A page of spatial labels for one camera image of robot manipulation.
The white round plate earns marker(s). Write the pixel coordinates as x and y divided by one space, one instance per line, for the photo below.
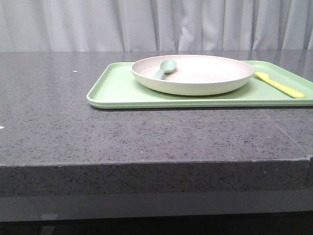
194 74

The teal green spoon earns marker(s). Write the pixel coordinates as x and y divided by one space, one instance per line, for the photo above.
166 67

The yellow plastic fork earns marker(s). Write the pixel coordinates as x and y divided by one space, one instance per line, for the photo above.
283 88

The white curtain backdrop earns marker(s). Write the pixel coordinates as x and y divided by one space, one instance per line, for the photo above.
155 25

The light green tray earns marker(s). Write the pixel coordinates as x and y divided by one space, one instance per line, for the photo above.
118 89

